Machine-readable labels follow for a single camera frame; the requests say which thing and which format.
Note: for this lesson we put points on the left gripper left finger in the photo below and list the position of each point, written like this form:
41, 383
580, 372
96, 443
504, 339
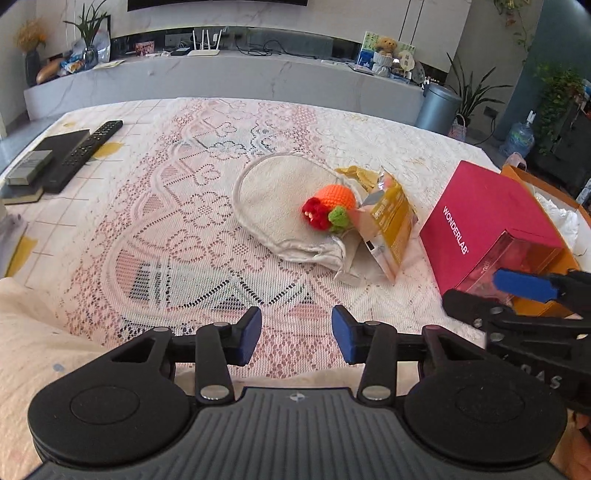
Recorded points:
213, 349

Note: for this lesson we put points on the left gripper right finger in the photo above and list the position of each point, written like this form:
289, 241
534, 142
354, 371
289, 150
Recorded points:
379, 347

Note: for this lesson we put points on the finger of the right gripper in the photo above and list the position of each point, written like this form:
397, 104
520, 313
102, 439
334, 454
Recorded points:
495, 319
571, 290

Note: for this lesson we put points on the white plastic bag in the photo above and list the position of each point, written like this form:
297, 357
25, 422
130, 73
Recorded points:
566, 221

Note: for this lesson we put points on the red lidded toy box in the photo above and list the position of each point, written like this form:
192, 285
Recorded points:
483, 222

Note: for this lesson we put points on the lace tablecloth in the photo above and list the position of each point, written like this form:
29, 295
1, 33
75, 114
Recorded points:
193, 213

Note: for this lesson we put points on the gold foil snack packet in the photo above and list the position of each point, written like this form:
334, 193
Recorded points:
382, 227

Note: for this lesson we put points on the pink space heater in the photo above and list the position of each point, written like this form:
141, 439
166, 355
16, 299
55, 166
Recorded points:
516, 160

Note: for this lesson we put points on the orange crochet toy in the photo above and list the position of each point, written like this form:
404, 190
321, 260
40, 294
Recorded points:
328, 209

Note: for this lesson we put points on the blue water jug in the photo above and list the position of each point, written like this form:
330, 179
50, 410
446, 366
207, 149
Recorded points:
520, 138

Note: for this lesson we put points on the beige round cloth pouch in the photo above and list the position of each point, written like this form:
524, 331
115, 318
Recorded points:
267, 199

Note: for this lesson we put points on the dotted cream blanket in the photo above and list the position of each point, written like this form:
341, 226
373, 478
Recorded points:
43, 338

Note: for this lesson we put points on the woven pastel basket bag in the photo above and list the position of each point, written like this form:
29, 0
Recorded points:
459, 128

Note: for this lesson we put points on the hanging ivy plant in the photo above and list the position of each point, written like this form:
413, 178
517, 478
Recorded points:
561, 87

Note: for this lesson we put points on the tall green floor plant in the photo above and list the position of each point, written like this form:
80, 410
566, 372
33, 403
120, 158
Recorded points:
472, 92

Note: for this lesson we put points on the blue metal trash can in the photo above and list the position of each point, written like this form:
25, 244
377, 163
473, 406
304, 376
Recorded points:
439, 109

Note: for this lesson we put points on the black remote control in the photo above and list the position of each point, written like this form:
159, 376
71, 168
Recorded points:
68, 165

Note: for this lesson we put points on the black notebook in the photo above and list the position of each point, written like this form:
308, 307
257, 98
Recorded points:
60, 144

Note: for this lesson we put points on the grey small box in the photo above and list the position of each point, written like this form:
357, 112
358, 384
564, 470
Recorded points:
27, 170

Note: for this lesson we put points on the white marble tv console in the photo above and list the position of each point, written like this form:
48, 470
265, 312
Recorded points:
229, 75

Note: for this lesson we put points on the teddy bear figure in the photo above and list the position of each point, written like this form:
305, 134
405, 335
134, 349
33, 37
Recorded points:
383, 57

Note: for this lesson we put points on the white wifi router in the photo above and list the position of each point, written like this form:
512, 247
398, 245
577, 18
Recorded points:
207, 45

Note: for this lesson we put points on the potted plant glass vase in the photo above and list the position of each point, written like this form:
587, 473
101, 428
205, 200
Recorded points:
87, 24

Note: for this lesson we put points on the dried yellow flower vase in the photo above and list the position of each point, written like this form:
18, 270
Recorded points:
28, 38

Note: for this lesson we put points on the black wall television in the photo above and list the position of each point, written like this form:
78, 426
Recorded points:
134, 5

